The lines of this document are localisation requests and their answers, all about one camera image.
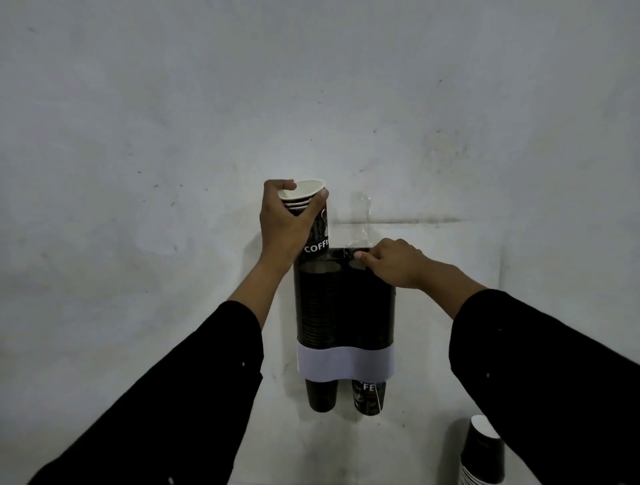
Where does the black cup dispenser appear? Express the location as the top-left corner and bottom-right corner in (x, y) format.
(293, 247), (397, 385)

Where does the stack of nested paper cups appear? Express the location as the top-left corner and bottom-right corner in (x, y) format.
(459, 414), (506, 485)
(298, 270), (347, 346)

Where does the clear plastic strip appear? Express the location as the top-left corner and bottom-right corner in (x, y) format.
(350, 195), (375, 251)

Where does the white paper band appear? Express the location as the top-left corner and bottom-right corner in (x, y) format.
(296, 342), (395, 383)

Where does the person's left hand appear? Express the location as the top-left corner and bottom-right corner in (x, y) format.
(259, 179), (330, 273)

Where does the person's right forearm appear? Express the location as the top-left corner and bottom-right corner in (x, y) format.
(419, 259), (640, 485)

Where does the person's right hand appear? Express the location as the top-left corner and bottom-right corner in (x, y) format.
(352, 238), (431, 291)

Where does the person's left forearm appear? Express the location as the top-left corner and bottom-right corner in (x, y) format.
(27, 252), (297, 485)

